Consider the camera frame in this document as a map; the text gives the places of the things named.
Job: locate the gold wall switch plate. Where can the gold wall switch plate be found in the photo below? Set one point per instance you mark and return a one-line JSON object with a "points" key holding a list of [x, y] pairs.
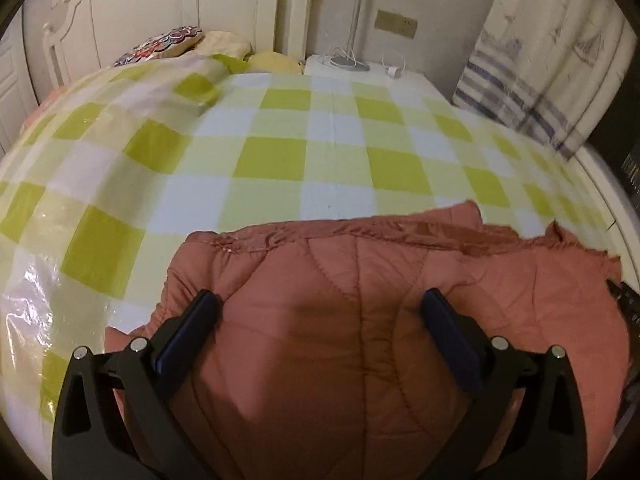
{"points": [[396, 24]]}

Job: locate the grey lamp stand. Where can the grey lamp stand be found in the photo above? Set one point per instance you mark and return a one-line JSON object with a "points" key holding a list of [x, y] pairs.
{"points": [[357, 10]]}

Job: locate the white wardrobe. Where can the white wardrobe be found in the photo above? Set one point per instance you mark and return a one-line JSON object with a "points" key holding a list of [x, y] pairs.
{"points": [[12, 85]]}

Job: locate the printed curtain with stripes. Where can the printed curtain with stripes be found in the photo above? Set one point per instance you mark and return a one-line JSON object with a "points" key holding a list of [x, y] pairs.
{"points": [[550, 50]]}

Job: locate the green checked bed sheet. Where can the green checked bed sheet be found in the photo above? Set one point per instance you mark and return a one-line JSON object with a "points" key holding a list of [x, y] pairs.
{"points": [[300, 150]]}

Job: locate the patterned round cushion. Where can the patterned round cushion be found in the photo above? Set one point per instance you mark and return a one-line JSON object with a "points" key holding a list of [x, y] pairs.
{"points": [[160, 45]]}

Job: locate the pink blanket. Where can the pink blanket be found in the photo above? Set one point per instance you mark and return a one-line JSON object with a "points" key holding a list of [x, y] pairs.
{"points": [[35, 107]]}

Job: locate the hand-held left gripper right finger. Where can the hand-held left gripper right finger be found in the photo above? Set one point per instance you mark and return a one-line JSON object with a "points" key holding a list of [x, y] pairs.
{"points": [[452, 340]]}

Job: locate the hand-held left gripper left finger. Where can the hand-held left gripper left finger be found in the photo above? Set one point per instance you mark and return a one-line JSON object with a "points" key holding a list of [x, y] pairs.
{"points": [[192, 330]]}

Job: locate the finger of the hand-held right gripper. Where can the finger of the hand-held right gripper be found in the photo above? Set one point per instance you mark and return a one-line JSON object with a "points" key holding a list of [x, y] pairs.
{"points": [[627, 305]]}

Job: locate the rust quilted jacket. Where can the rust quilted jacket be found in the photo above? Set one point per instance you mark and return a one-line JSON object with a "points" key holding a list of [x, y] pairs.
{"points": [[350, 360]]}

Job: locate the white nightstand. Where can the white nightstand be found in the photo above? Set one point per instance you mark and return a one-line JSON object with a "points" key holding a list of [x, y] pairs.
{"points": [[370, 76]]}

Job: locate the white wooden bed headboard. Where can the white wooden bed headboard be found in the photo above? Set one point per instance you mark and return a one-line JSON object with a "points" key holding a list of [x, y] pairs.
{"points": [[150, 0]]}

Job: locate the yellow pillow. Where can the yellow pillow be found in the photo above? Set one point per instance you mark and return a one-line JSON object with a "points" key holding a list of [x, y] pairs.
{"points": [[225, 42]]}

